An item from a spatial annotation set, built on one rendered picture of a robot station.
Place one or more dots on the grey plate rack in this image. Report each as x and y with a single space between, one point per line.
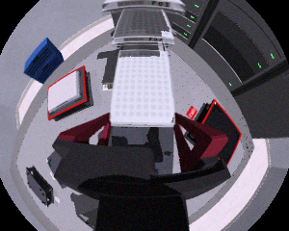
116 16

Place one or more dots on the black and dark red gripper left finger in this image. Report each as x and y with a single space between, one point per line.
83 132

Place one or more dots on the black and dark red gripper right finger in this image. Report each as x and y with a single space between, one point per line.
209 141

